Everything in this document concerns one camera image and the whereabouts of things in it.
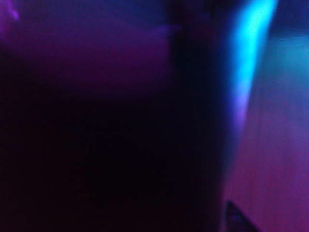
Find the black thermos cup with flip lid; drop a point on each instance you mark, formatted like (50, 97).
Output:
(193, 120)

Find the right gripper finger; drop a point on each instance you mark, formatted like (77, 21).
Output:
(236, 222)

